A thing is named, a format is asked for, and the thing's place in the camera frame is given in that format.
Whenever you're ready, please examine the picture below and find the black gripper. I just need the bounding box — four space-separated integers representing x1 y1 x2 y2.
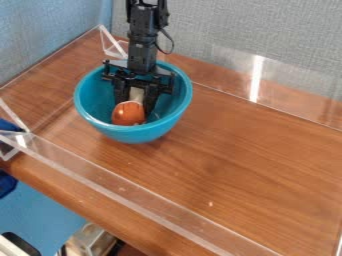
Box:
102 59 176 115

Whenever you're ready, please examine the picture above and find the brown cap toy mushroom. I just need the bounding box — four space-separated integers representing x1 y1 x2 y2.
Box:
112 87 146 126

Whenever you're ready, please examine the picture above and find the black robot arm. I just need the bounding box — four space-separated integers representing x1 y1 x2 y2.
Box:
102 0 176 116

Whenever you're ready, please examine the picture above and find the blue plastic bowl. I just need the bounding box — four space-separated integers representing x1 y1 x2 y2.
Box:
74 61 193 144

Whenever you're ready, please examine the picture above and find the clear acrylic back barrier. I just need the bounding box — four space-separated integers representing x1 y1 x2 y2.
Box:
112 0 342 132

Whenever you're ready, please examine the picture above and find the blue cloth object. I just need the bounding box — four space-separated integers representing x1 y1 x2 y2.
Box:
0 118 23 199

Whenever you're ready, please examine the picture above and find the clear acrylic front barrier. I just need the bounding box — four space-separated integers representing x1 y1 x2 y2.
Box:
0 130 283 256

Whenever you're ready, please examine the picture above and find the black and white object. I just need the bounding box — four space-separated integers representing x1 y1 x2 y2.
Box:
0 232 42 256

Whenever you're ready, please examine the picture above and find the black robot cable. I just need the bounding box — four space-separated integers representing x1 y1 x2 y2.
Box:
154 28 176 56

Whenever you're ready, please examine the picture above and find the clear acrylic corner bracket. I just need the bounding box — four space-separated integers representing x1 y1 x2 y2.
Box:
100 25 129 59

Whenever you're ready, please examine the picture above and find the grey metal frame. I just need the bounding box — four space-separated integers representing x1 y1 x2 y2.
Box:
58 223 118 256

